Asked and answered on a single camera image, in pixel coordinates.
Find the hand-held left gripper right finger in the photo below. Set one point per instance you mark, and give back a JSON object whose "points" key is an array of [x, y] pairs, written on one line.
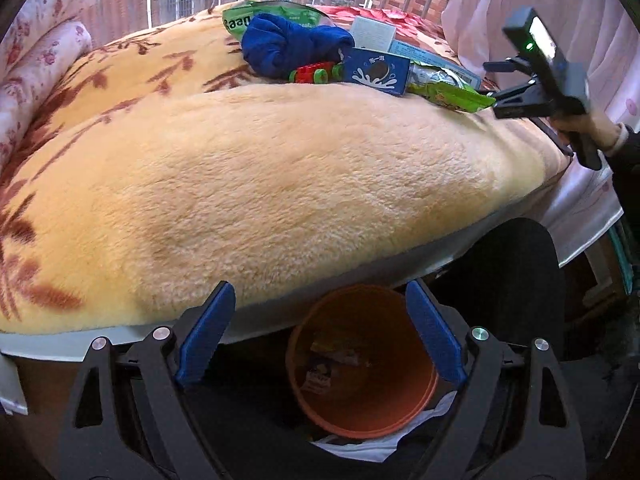
{"points": [[435, 330]]}

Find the pale blue paper box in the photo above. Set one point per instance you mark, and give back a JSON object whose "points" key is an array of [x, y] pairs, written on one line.
{"points": [[372, 32]]}

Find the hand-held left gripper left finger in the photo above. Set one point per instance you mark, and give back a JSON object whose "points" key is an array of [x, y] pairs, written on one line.
{"points": [[207, 330]]}

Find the person's right forearm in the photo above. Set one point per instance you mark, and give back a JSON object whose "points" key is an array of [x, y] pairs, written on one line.
{"points": [[625, 160]]}

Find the large green snack bag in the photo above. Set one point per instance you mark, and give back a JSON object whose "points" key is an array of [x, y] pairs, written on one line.
{"points": [[270, 14]]}

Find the white bed sheet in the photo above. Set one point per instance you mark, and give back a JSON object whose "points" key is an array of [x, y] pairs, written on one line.
{"points": [[125, 332]]}

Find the green crumpled snack packet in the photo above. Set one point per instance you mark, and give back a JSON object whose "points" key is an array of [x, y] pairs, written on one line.
{"points": [[450, 92]]}

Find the clear plastic packet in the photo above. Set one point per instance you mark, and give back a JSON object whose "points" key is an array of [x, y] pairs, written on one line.
{"points": [[440, 62]]}

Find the white plastic bag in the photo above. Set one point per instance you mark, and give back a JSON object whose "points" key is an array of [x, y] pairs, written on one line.
{"points": [[380, 445]]}

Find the yellow floral plush blanket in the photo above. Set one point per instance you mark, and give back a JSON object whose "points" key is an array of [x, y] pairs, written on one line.
{"points": [[240, 160]]}

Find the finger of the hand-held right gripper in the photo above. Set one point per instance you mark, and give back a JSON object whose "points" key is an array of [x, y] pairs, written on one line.
{"points": [[507, 65], [520, 102]]}

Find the person's right hand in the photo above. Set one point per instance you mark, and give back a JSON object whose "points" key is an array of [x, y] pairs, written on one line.
{"points": [[590, 127]]}

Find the blue cloth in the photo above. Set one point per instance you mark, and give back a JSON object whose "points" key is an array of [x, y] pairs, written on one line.
{"points": [[290, 45]]}

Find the red and green toy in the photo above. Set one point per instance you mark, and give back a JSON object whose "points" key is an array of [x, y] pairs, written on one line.
{"points": [[315, 72]]}

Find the black flat bar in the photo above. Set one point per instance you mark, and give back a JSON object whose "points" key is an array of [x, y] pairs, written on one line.
{"points": [[552, 135]]}

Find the orange plastic bucket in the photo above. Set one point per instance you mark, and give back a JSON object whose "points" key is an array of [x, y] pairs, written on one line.
{"points": [[357, 355]]}

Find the white sheer curtain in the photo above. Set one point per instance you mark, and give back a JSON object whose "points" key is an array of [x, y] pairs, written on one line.
{"points": [[540, 15]]}

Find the blue milk carton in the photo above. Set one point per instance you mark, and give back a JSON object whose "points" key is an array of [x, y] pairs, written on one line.
{"points": [[375, 72]]}

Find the crumpled wrapper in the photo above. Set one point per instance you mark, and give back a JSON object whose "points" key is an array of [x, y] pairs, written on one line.
{"points": [[325, 370]]}

